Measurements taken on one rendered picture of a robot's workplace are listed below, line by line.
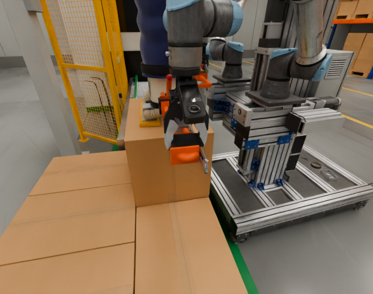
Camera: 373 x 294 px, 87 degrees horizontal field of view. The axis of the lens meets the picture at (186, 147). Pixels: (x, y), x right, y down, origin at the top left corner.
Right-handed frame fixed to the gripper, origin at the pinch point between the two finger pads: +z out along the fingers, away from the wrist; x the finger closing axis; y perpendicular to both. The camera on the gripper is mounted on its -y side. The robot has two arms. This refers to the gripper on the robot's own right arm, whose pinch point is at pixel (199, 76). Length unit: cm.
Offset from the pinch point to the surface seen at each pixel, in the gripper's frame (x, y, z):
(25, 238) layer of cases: -94, 68, 54
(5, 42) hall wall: -568, -838, 14
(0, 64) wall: -606, -820, 89
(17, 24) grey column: -134, -72, -30
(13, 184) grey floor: -179, -46, 108
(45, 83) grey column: -129, -73, 16
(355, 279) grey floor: 82, 91, 108
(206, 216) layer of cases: -12, 71, 54
